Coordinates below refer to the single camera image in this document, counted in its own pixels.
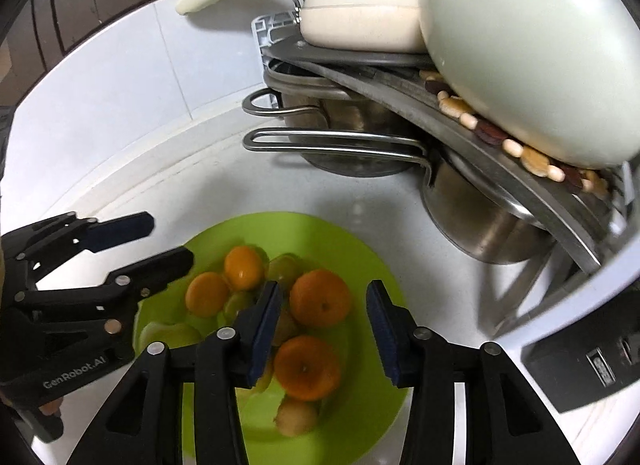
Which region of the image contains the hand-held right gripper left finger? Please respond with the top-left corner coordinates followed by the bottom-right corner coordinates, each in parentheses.
top-left (72, 281), bottom-right (283, 465)

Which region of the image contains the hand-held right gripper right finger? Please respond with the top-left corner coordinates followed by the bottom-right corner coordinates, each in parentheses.
top-left (366, 281), bottom-right (581, 465)

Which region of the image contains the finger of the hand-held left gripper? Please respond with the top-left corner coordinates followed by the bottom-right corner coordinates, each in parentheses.
top-left (2, 211), bottom-right (156, 271)
top-left (12, 246), bottom-right (196, 336)

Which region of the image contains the large orange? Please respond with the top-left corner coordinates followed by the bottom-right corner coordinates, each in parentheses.
top-left (273, 336), bottom-right (342, 402)
top-left (290, 269), bottom-right (352, 328)

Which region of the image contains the green plate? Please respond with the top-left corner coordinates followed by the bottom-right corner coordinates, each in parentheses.
top-left (132, 212), bottom-right (421, 465)

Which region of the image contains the small green fruit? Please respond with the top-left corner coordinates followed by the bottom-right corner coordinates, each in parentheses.
top-left (220, 290), bottom-right (258, 321)
top-left (265, 254), bottom-right (303, 291)

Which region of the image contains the small orange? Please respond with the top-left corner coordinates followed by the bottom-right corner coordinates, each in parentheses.
top-left (185, 271), bottom-right (231, 318)
top-left (223, 245), bottom-right (266, 292)

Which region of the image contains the pale green apple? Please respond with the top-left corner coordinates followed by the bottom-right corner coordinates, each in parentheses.
top-left (137, 321), bottom-right (203, 351)

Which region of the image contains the small yellow-brown fruit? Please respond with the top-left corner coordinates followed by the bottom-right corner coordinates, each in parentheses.
top-left (275, 396), bottom-right (320, 438)

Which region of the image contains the black appliance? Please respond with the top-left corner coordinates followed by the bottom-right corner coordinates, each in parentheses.
top-left (520, 305), bottom-right (640, 413)

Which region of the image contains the brown wooden door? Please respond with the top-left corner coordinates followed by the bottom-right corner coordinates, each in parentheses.
top-left (0, 0), bottom-right (196, 110)

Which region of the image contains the wooden bead trivet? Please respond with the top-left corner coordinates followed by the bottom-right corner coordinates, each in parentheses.
top-left (419, 70), bottom-right (611, 196)

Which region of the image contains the white dish rack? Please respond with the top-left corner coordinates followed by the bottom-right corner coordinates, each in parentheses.
top-left (250, 12), bottom-right (640, 341)

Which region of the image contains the large white wok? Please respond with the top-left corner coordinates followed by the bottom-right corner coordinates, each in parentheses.
top-left (419, 0), bottom-right (640, 170)

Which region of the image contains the long-handled steel pot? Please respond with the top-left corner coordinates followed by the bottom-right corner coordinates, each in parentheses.
top-left (242, 127), bottom-right (556, 265)

